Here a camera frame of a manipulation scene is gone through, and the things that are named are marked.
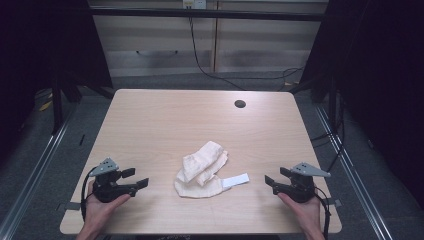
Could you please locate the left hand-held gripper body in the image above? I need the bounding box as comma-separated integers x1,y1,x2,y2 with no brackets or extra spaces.
88,157,138,204

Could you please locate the person's right hand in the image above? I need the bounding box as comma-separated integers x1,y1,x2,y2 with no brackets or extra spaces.
277,192,323,235

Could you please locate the black stand post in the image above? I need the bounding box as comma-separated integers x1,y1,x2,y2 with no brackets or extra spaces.
327,75,338,135
51,75,65,135

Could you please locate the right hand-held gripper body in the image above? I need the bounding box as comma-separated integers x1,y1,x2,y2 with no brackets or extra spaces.
272,162,332,204

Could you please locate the white wall outlet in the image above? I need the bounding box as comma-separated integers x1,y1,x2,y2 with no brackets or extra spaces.
182,0,208,10

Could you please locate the black horizontal bar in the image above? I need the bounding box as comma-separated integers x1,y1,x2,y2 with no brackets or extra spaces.
89,8,326,22

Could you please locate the cream cloth with white strap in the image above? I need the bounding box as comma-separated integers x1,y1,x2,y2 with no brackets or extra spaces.
173,140,251,200

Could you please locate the person's left hand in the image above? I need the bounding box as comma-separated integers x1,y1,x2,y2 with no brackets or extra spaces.
81,179,132,234

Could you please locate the dark curtain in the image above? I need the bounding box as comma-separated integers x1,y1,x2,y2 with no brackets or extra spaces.
300,0,424,208
0,0,113,161

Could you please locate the black floor cable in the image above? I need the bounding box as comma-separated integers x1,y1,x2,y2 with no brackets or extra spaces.
188,16,305,92

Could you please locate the metal floor rail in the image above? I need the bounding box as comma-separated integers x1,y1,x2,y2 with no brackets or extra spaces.
0,109,77,240
314,105,395,240

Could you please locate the grey tape piece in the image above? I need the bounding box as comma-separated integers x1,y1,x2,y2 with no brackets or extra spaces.
322,197,343,208
56,201,83,212

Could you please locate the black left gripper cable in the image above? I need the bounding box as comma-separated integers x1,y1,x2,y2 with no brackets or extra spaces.
80,166,99,222

